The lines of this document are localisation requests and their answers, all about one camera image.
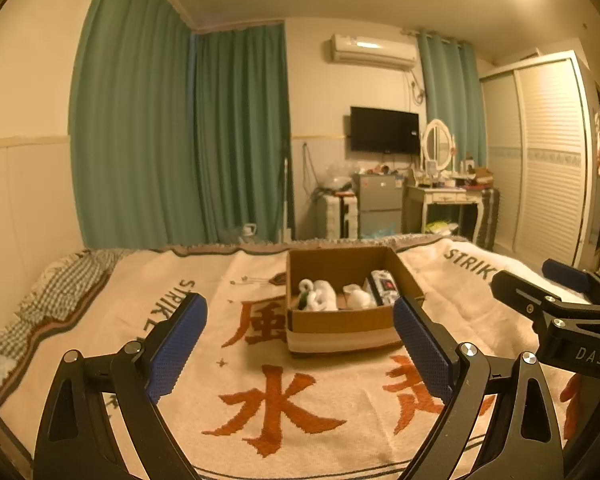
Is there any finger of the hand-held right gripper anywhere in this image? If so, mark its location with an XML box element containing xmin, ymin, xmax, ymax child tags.
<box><xmin>489</xmin><ymin>269</ymin><xmax>576</xmax><ymax>341</ymax></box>
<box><xmin>541</xmin><ymin>258</ymin><xmax>600</xmax><ymax>311</ymax></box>

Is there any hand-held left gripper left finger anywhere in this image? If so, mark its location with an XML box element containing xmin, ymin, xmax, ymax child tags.
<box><xmin>32</xmin><ymin>292</ymin><xmax>208</xmax><ymax>480</ymax></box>

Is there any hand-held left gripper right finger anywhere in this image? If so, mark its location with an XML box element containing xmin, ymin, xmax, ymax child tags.
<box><xmin>392</xmin><ymin>296</ymin><xmax>566</xmax><ymax>480</ymax></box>

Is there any floral tissue pack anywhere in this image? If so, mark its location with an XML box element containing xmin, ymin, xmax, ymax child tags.
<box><xmin>365</xmin><ymin>270</ymin><xmax>401</xmax><ymax>306</ymax></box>

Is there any cardboard box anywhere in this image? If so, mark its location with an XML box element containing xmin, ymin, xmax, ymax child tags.
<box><xmin>285</xmin><ymin>246</ymin><xmax>426</xmax><ymax>358</ymax></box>

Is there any small white cloth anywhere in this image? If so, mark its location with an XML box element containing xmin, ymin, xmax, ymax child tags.
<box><xmin>342</xmin><ymin>284</ymin><xmax>376</xmax><ymax>310</ymax></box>

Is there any white sock pair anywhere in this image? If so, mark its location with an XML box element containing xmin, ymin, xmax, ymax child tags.
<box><xmin>312</xmin><ymin>280</ymin><xmax>338</xmax><ymax>313</ymax></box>

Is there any white cloth with coloured print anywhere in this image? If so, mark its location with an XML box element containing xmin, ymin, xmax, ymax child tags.
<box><xmin>295</xmin><ymin>280</ymin><xmax>317</xmax><ymax>311</ymax></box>

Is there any person's right hand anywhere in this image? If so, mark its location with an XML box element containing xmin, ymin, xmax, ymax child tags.
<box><xmin>559</xmin><ymin>372</ymin><xmax>588</xmax><ymax>441</ymax></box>

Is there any dark suitcase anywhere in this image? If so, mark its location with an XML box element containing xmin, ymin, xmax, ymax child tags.
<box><xmin>475</xmin><ymin>187</ymin><xmax>501</xmax><ymax>251</ymax></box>

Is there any printed blanket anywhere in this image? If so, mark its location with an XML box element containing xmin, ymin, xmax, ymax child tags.
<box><xmin>0</xmin><ymin>240</ymin><xmax>600</xmax><ymax>480</ymax></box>

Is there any white louvred wardrobe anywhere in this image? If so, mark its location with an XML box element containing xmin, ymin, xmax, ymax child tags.
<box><xmin>479</xmin><ymin>50</ymin><xmax>598</xmax><ymax>268</ymax></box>

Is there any white dressing table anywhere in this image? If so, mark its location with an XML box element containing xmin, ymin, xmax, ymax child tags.
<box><xmin>402</xmin><ymin>182</ymin><xmax>486</xmax><ymax>241</ymax></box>

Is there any checked bedsheet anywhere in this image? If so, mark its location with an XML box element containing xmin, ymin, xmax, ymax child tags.
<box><xmin>0</xmin><ymin>247</ymin><xmax>131</xmax><ymax>411</ymax></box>

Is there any small grey fridge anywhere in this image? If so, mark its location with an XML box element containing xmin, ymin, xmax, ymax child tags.
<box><xmin>352</xmin><ymin>172</ymin><xmax>405</xmax><ymax>238</ymax></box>

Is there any white ribbed suitcase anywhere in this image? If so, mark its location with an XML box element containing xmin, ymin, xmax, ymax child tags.
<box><xmin>322</xmin><ymin>194</ymin><xmax>359</xmax><ymax>240</ymax></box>

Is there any oval vanity mirror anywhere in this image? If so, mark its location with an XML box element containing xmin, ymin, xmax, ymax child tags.
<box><xmin>422</xmin><ymin>119</ymin><xmax>453</xmax><ymax>171</ymax></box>

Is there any white mop pole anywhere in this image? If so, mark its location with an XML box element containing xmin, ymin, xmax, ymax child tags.
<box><xmin>277</xmin><ymin>157</ymin><xmax>293</xmax><ymax>243</ymax></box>

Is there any clear plastic bag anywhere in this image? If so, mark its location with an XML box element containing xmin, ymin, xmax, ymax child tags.
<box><xmin>325</xmin><ymin>162</ymin><xmax>356</xmax><ymax>193</ymax></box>

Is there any narrow green curtain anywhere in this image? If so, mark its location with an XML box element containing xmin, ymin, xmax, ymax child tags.
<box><xmin>416</xmin><ymin>30</ymin><xmax>488</xmax><ymax>171</ymax></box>

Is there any green curtain beside corner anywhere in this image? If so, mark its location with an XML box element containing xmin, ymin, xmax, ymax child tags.
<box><xmin>192</xmin><ymin>22</ymin><xmax>296</xmax><ymax>243</ymax></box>

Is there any wide green curtain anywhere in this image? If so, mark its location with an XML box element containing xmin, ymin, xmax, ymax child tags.
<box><xmin>69</xmin><ymin>0</ymin><xmax>198</xmax><ymax>251</ymax></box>

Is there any white air conditioner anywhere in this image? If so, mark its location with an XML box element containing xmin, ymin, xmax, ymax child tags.
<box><xmin>329</xmin><ymin>34</ymin><xmax>417</xmax><ymax>72</ymax></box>

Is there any black wall television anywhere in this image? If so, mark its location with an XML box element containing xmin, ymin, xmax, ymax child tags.
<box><xmin>350</xmin><ymin>106</ymin><xmax>421</xmax><ymax>155</ymax></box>

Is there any air conditioner cable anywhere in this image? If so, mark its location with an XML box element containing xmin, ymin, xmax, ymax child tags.
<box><xmin>410</xmin><ymin>72</ymin><xmax>427</xmax><ymax>106</ymax></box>

